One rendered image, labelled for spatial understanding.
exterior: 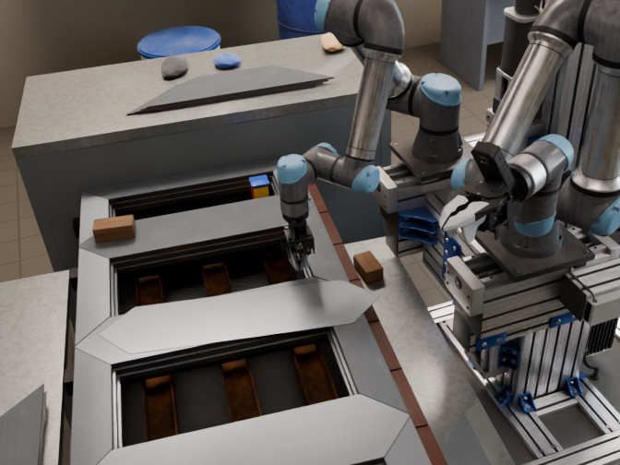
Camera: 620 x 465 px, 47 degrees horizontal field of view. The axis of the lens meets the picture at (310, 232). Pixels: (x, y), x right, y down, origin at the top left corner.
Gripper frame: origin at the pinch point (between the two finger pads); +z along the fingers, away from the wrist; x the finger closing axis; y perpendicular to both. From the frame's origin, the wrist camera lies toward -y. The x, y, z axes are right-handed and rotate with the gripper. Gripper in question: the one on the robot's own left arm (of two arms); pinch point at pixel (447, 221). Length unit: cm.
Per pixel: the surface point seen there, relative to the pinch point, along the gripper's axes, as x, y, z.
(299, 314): 59, 51, -11
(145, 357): 77, 49, 26
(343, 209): 118, 74, -86
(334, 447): 24, 56, 14
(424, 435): 14, 62, -5
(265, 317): 65, 51, -4
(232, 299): 77, 49, -3
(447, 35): 249, 90, -330
